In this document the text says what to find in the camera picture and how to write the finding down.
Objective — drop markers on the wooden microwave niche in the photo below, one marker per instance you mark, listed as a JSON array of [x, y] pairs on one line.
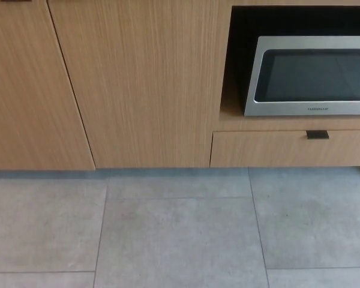
[[231, 117]]

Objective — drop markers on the wide wooden cabinet panel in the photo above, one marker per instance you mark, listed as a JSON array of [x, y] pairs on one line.
[[138, 90]]

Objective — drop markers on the wooden drawer front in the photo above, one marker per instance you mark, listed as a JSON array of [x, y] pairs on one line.
[[258, 150]]

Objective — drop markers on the stainless steel microwave oven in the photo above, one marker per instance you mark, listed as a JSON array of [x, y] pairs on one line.
[[258, 108]]

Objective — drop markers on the narrow wooden cabinet door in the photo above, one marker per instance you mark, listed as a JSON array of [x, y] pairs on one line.
[[24, 90]]

